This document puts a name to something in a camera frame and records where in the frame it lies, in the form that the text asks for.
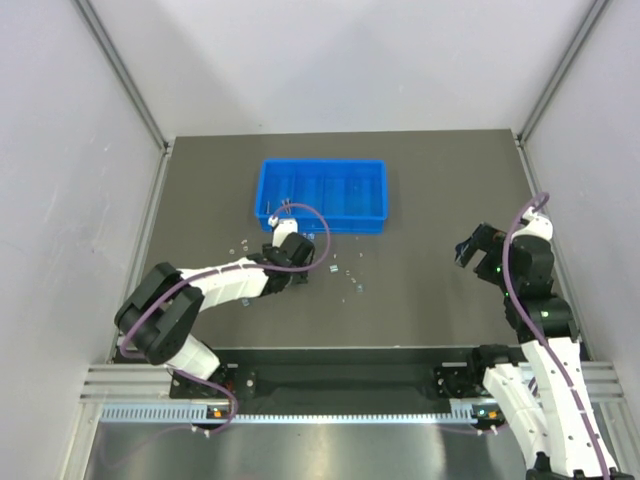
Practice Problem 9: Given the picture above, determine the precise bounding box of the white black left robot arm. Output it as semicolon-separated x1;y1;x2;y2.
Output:
114;219;315;381

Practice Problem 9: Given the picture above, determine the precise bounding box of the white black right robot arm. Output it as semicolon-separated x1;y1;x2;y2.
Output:
455;206;630;479

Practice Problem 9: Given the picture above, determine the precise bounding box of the blue plastic divided bin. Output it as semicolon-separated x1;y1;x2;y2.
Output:
254;158;389;235

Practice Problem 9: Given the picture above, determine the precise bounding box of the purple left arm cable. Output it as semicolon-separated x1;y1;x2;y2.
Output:
118;202;331;436

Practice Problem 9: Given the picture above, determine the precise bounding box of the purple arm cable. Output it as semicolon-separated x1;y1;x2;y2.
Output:
501;192;614;480
118;202;331;436

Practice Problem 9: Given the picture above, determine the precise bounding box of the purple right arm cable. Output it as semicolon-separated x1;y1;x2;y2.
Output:
501;192;614;480

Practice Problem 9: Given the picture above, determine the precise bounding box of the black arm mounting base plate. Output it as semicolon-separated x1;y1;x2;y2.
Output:
112;347;531;401

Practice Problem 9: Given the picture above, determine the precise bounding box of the grey slotted cable duct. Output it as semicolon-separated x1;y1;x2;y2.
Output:
99;401;478;426

